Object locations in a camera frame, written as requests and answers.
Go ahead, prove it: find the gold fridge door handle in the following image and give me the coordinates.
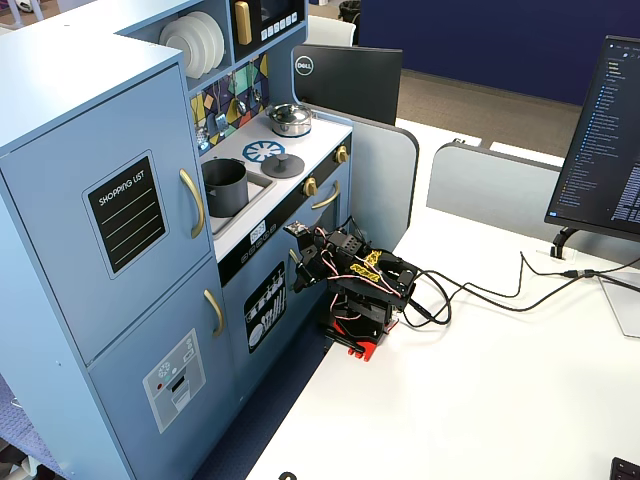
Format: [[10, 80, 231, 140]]
[[203, 288, 227, 339], [178, 168, 207, 240]]

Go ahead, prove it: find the gold microwave door handle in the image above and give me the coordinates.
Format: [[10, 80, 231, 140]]
[[233, 0, 253, 46]]

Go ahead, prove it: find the shiny steel pot lid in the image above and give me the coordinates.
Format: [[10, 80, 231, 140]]
[[264, 102, 312, 124]]

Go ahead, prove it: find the black keyboard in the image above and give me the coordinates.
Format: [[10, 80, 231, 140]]
[[610, 456, 640, 480]]

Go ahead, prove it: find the white chair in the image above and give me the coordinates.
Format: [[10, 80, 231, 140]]
[[303, 14, 358, 48]]

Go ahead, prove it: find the dark gray pot lid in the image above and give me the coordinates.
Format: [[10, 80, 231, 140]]
[[260, 153, 306, 179]]

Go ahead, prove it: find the shiny steel toy pot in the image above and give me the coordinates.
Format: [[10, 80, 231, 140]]
[[265, 110, 314, 138]]

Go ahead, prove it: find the small wrist camera board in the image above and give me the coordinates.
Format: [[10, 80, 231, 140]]
[[283, 221, 315, 242]]

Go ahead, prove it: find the clear monitor base plate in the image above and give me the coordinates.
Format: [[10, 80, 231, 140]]
[[596, 273, 640, 340]]

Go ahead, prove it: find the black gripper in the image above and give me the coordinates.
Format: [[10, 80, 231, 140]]
[[291, 225, 351, 294]]

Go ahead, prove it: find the steel slotted toy spatula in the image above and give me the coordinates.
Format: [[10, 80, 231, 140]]
[[213, 74, 229, 135]]

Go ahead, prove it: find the monitor with lit screen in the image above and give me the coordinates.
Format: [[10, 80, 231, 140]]
[[544, 34, 640, 245]]

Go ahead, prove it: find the small steel hanging utensil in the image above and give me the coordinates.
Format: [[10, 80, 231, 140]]
[[194, 92, 211, 152]]

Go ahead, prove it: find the dark gray toy pot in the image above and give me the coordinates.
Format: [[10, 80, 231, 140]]
[[201, 158, 250, 219]]

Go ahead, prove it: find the steel toy ladle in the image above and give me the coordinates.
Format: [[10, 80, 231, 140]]
[[232, 67, 249, 117]]

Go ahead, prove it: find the white toy plate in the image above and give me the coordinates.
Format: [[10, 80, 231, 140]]
[[158, 19, 195, 79], [172, 14, 217, 76], [192, 10, 227, 69]]

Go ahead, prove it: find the black Dell monitor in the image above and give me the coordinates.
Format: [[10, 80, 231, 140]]
[[291, 43, 404, 127]]

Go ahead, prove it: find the gray desk divider panel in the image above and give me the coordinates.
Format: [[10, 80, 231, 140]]
[[312, 110, 421, 254], [425, 141, 577, 232]]

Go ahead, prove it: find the black toy microwave door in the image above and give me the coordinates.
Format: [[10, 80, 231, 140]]
[[229, 0, 308, 62]]

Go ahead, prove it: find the gold oven door handle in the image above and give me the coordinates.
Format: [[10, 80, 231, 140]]
[[310, 180, 343, 211]]

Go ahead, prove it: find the black cable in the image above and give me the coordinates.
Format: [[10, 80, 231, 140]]
[[399, 267, 640, 330], [399, 249, 640, 301]]

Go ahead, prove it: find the steel toy spoon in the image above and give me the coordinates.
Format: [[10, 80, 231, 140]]
[[249, 59, 264, 102]]

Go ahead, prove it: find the blue toy play kitchen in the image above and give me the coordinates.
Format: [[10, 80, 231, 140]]
[[0, 0, 354, 480]]

